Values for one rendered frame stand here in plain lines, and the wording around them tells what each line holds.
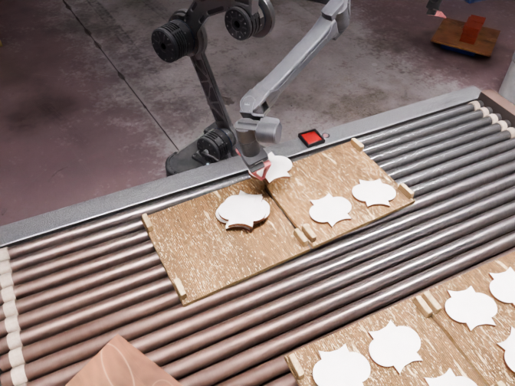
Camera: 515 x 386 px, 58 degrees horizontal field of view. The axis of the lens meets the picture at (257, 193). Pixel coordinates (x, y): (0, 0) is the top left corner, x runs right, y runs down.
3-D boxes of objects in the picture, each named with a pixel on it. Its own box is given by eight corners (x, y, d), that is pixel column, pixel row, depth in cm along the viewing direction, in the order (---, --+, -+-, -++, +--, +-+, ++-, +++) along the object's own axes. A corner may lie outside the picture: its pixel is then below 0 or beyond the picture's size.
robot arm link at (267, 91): (337, 18, 143) (333, -8, 134) (352, 26, 141) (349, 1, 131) (244, 119, 139) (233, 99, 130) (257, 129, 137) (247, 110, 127)
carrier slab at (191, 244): (141, 220, 147) (140, 217, 146) (254, 179, 161) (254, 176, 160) (183, 308, 126) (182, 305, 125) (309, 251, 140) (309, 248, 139)
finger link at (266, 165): (265, 165, 147) (260, 144, 139) (275, 179, 142) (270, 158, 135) (246, 174, 146) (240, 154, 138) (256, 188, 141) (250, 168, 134)
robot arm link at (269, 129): (252, 110, 139) (244, 95, 131) (289, 113, 135) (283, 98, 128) (242, 146, 136) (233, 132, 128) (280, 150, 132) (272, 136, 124)
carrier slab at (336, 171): (257, 178, 162) (257, 175, 161) (351, 143, 176) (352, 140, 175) (313, 250, 141) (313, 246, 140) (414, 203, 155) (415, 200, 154)
